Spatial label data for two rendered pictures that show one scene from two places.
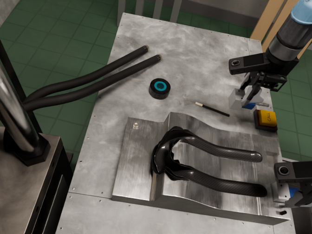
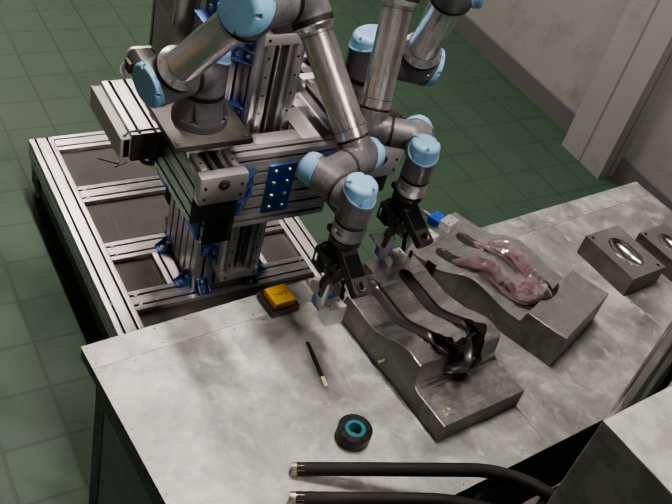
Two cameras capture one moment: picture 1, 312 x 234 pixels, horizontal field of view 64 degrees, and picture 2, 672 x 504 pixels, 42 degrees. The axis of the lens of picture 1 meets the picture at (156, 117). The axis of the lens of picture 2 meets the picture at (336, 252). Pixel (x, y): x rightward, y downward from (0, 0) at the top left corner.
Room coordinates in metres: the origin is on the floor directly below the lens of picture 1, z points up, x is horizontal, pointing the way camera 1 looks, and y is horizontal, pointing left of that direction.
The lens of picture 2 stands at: (1.52, 0.93, 2.39)
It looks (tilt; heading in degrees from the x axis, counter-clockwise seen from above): 40 degrees down; 233
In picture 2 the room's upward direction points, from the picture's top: 16 degrees clockwise
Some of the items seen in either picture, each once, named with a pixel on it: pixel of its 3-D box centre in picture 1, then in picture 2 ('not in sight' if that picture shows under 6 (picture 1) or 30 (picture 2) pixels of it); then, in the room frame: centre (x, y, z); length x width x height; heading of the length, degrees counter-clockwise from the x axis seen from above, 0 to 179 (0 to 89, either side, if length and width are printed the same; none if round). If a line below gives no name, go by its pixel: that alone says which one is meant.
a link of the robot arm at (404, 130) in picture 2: not in sight; (412, 136); (0.28, -0.53, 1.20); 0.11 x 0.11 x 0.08; 62
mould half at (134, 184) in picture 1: (201, 164); (423, 331); (0.35, -0.18, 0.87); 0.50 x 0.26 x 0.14; 97
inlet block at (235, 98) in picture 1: (250, 101); (321, 298); (0.59, -0.29, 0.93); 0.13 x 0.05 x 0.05; 97
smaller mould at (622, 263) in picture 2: not in sight; (620, 259); (-0.45, -0.29, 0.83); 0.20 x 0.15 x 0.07; 97
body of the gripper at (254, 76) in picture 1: (271, 68); (338, 253); (0.59, -0.28, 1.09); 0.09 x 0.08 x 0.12; 97
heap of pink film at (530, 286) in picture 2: not in sight; (505, 266); (0.01, -0.30, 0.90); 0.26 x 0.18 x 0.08; 114
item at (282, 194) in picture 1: (293, 196); (383, 249); (0.32, -0.45, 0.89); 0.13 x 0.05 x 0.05; 97
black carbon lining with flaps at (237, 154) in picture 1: (211, 162); (428, 312); (0.34, -0.19, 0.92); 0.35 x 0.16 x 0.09; 97
